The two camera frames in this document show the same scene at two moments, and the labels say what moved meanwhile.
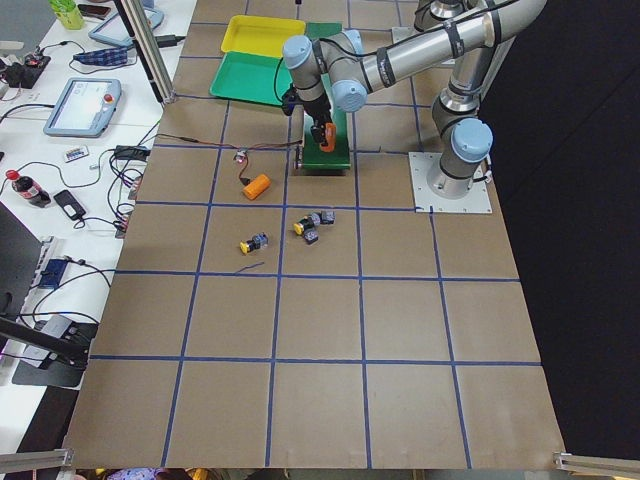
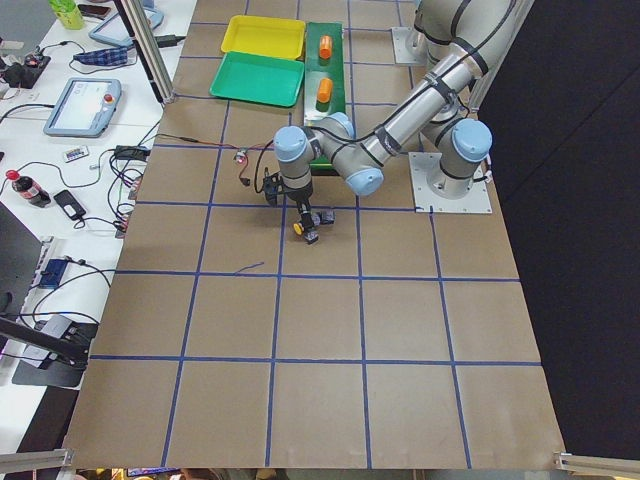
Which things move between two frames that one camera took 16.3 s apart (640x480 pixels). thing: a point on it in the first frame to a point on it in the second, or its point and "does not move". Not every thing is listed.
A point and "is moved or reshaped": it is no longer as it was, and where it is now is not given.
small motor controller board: [241, 155] does not move
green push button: [310, 236] does not move
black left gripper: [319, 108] to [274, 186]
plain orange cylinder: [256, 187] is moved or reshaped
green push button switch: [327, 217] does not move
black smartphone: [69, 204] does not move
